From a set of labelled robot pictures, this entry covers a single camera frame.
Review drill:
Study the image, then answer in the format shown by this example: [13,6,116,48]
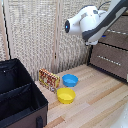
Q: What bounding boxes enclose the yellow red snack box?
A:
[38,68,62,93]

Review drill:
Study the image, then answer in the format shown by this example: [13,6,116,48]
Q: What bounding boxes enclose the silver bar drawer handle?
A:
[107,29,128,36]
[97,54,122,67]

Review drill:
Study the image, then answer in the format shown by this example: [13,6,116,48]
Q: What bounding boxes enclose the brown closed drawer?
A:
[89,42,128,81]

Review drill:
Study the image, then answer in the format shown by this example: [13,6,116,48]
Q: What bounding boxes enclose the blue bowl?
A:
[61,73,80,88]

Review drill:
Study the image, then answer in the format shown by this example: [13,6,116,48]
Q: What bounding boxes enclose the yellow bowl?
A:
[56,87,77,105]

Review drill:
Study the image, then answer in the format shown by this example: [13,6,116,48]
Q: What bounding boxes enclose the bamboo folding screen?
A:
[0,0,128,82]

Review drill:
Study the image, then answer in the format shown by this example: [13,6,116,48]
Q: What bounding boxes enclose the black fabric storage box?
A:
[0,58,50,128]

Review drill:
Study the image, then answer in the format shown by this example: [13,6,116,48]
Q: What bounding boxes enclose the dark frame drawer cabinet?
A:
[87,9,128,84]

